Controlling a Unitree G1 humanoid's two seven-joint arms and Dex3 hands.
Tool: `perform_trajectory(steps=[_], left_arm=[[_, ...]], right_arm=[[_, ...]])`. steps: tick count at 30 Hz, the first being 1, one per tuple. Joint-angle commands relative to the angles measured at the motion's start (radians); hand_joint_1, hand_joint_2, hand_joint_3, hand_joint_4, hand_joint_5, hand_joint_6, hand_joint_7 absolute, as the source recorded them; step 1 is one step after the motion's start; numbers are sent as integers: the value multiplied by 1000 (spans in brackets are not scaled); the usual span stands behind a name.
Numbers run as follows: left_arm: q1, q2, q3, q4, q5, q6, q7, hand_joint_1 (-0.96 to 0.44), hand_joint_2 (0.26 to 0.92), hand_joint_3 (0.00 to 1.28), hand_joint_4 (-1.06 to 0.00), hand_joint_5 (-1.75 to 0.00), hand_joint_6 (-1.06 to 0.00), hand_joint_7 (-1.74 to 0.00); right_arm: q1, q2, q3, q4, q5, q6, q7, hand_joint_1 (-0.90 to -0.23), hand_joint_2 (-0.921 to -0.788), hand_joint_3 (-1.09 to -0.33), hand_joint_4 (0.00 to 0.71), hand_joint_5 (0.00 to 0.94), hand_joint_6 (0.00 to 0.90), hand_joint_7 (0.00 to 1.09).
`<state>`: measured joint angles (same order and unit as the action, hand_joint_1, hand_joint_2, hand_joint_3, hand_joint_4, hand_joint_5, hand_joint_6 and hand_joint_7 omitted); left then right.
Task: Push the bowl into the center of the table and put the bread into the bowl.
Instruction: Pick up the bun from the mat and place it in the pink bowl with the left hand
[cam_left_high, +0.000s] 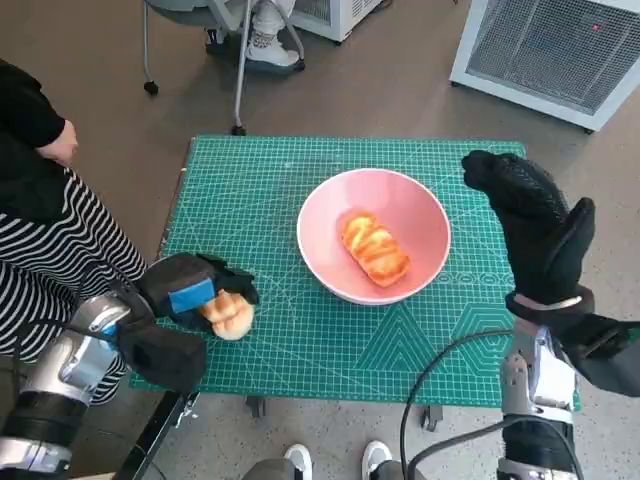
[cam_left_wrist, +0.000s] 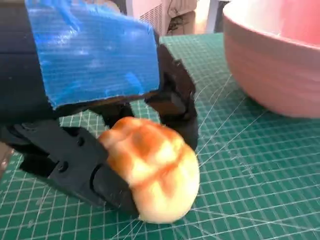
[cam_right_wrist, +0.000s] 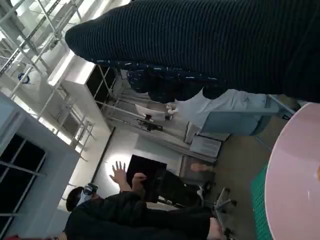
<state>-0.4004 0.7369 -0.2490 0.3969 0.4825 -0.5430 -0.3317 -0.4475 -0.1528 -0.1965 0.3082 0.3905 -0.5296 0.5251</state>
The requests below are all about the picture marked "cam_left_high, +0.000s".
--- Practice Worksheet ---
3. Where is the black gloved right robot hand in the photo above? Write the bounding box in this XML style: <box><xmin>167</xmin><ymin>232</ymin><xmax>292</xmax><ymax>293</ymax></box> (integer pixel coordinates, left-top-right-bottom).
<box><xmin>459</xmin><ymin>149</ymin><xmax>597</xmax><ymax>306</ymax></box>

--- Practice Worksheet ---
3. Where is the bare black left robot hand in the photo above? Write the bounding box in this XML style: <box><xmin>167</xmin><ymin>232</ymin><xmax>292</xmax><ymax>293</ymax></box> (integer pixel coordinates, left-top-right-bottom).
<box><xmin>135</xmin><ymin>251</ymin><xmax>262</xmax><ymax>332</ymax></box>

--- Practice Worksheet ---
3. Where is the round scored toy bread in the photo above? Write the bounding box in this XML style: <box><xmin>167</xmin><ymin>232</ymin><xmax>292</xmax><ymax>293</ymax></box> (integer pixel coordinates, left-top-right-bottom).
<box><xmin>198</xmin><ymin>289</ymin><xmax>255</xmax><ymax>342</ymax></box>

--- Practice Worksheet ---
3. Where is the pink bowl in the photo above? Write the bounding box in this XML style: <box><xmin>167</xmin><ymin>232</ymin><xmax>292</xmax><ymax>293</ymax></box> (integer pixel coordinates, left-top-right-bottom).
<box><xmin>295</xmin><ymin>167</ymin><xmax>452</xmax><ymax>307</ymax></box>

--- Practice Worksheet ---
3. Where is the long braided toy bread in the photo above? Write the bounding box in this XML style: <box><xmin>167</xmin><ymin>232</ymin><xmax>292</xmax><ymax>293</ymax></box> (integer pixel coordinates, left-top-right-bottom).
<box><xmin>339</xmin><ymin>209</ymin><xmax>412</xmax><ymax>289</ymax></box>

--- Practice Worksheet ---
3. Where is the person in striped clothing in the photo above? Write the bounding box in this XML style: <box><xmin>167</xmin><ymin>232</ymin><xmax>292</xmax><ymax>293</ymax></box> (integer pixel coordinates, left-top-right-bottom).
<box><xmin>0</xmin><ymin>58</ymin><xmax>149</xmax><ymax>406</ymax></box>

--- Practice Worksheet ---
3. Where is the green cutting mat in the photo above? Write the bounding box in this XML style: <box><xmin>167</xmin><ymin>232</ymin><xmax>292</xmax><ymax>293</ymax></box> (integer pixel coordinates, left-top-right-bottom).
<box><xmin>128</xmin><ymin>133</ymin><xmax>584</xmax><ymax>409</ymax></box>

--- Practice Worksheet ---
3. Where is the white appliance with mesh grille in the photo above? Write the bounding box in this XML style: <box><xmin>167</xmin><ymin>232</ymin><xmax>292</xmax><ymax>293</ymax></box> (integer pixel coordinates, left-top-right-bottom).
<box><xmin>448</xmin><ymin>0</ymin><xmax>640</xmax><ymax>134</ymax></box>

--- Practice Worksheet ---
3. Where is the grey metal-legged chair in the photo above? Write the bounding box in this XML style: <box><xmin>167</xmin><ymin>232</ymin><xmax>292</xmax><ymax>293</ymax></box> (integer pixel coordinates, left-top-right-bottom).
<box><xmin>142</xmin><ymin>0</ymin><xmax>249</xmax><ymax>136</ymax></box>

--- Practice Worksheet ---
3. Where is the person in dark trousers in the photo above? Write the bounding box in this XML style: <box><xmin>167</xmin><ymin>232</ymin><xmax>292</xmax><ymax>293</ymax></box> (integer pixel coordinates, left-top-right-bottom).
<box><xmin>239</xmin><ymin>439</ymin><xmax>416</xmax><ymax>480</ymax></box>

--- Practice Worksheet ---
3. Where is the seated person in light clothing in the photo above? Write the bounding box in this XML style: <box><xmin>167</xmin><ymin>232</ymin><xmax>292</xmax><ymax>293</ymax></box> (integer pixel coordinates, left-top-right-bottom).
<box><xmin>244</xmin><ymin>0</ymin><xmax>307</xmax><ymax>75</ymax></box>

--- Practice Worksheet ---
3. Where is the white glass-front cabinet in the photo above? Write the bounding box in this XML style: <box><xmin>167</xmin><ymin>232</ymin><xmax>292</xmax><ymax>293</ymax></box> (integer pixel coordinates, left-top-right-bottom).
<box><xmin>289</xmin><ymin>0</ymin><xmax>386</xmax><ymax>44</ymax></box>

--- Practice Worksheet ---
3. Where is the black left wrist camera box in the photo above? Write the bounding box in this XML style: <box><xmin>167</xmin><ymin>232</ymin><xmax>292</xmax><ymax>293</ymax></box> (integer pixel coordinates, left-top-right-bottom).
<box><xmin>115</xmin><ymin>319</ymin><xmax>207</xmax><ymax>395</ymax></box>

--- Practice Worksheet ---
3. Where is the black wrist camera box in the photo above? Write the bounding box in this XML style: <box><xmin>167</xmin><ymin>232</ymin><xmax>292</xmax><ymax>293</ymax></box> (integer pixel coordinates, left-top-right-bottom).
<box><xmin>115</xmin><ymin>319</ymin><xmax>207</xmax><ymax>395</ymax></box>
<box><xmin>554</xmin><ymin>312</ymin><xmax>640</xmax><ymax>399</ymax></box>

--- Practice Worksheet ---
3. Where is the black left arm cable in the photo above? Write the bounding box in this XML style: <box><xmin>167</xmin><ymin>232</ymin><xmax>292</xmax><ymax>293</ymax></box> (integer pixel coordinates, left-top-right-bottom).
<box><xmin>62</xmin><ymin>262</ymin><xmax>139</xmax><ymax>346</ymax></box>

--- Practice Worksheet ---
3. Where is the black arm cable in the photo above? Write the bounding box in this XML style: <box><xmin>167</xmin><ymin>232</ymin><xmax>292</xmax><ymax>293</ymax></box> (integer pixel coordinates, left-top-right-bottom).
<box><xmin>62</xmin><ymin>262</ymin><xmax>139</xmax><ymax>346</ymax></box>
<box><xmin>399</xmin><ymin>329</ymin><xmax>584</xmax><ymax>480</ymax></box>

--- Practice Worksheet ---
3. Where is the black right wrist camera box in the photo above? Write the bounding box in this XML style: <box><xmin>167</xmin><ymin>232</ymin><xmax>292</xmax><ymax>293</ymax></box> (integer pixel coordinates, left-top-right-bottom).
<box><xmin>554</xmin><ymin>312</ymin><xmax>640</xmax><ymax>399</ymax></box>

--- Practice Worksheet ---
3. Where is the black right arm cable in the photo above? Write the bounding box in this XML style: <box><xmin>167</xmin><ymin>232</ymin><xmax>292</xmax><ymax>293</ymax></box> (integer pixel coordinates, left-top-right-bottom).
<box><xmin>399</xmin><ymin>329</ymin><xmax>584</xmax><ymax>480</ymax></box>

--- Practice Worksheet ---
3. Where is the black table frame bar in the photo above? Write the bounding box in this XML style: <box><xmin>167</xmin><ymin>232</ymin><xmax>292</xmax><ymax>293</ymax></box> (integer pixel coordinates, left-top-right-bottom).
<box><xmin>117</xmin><ymin>390</ymin><xmax>200</xmax><ymax>480</ymax></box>

